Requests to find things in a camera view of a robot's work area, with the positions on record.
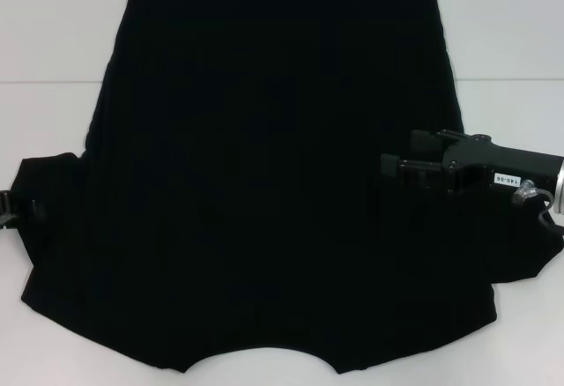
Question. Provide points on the black shirt with white print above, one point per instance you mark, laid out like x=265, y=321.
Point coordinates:
x=264, y=161

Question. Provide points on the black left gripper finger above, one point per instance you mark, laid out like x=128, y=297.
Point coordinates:
x=11, y=210

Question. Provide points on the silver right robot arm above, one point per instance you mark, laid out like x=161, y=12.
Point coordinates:
x=559, y=192

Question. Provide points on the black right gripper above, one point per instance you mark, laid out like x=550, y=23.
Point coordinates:
x=502, y=168

